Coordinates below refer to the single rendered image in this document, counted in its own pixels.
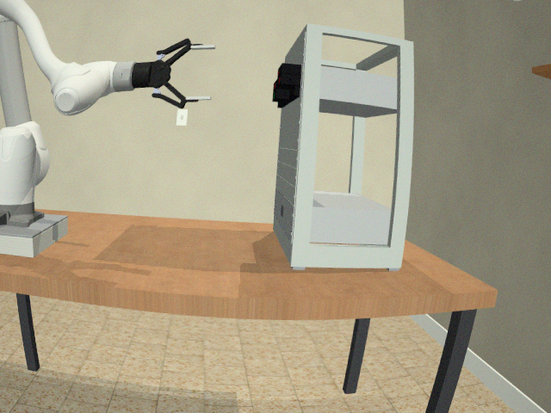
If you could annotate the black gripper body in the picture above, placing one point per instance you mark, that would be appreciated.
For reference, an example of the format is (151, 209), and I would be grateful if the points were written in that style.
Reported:
(144, 74)

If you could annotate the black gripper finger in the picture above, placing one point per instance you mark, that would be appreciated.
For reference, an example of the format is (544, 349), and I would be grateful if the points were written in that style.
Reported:
(157, 94)
(187, 46)

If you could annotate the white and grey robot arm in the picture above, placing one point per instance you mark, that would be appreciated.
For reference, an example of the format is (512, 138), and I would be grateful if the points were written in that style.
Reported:
(77, 88)

